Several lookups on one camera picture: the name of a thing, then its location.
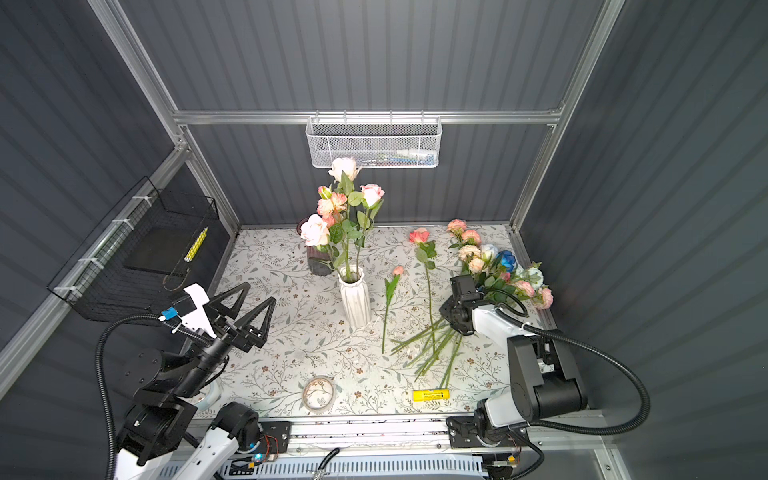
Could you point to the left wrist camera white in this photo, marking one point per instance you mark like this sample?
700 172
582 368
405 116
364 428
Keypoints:
188 312

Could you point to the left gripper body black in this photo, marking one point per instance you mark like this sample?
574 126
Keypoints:
213 355

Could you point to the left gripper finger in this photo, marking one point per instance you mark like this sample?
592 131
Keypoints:
252 329
228 303

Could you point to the white wire wall basket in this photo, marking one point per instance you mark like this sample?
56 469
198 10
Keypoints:
374 142

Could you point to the pink roses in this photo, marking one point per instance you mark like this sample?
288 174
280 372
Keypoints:
345 214

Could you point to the white ribbed ceramic vase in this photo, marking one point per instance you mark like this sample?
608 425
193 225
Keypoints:
355 296

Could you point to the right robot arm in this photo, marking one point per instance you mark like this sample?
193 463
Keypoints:
544 380

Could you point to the floral table mat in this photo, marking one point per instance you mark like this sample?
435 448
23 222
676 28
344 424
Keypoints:
310 335

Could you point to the yellow marker pen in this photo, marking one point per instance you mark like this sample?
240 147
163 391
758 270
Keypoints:
196 245

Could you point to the single pink rose on mat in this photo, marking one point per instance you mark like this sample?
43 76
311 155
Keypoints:
425 251

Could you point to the bunch of artificial flowers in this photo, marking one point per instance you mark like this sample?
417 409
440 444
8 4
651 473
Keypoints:
499 278

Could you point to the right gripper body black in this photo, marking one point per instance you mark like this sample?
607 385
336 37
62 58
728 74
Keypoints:
450 308

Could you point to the black notebook in basket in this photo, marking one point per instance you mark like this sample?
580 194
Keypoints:
160 251

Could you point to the small pink bud stem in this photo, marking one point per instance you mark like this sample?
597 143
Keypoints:
391 285

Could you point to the clear tape roll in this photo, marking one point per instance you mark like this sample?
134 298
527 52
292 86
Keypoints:
319 394

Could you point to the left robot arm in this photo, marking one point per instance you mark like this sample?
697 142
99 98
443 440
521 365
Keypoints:
162 385

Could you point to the purple glass vase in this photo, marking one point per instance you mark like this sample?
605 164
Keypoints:
318 261

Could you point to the yellow label tag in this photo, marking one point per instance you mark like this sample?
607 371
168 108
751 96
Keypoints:
430 395

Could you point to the black wire wall basket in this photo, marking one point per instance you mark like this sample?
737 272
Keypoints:
96 285

